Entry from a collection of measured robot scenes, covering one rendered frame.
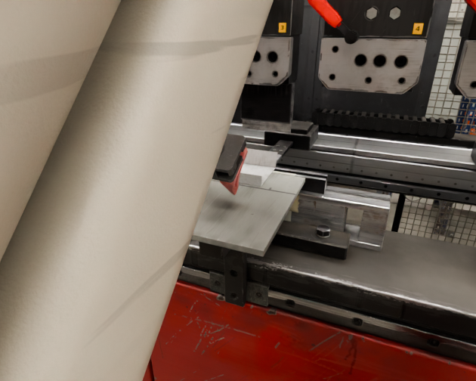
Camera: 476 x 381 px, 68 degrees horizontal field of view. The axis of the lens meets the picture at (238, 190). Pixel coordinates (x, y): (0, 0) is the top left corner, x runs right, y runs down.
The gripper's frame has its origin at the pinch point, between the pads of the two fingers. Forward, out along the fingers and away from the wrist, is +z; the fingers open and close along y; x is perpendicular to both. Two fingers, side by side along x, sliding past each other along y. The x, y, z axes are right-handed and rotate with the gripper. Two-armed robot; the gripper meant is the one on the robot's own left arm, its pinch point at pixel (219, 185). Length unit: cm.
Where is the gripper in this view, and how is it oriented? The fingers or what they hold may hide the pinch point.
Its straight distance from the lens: 57.7
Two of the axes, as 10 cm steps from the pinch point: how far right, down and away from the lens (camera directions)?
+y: -9.3, -1.8, 3.3
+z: 1.7, 5.8, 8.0
